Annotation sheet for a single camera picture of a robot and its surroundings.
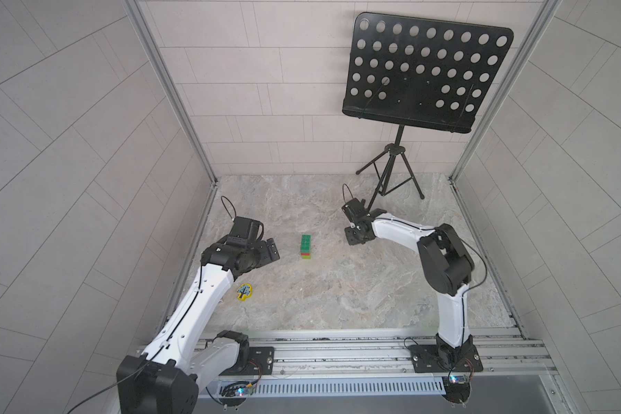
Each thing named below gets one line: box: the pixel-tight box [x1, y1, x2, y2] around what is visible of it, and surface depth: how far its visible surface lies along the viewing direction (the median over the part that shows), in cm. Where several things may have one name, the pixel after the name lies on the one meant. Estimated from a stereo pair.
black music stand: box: [342, 12, 515, 211], surface depth 69 cm
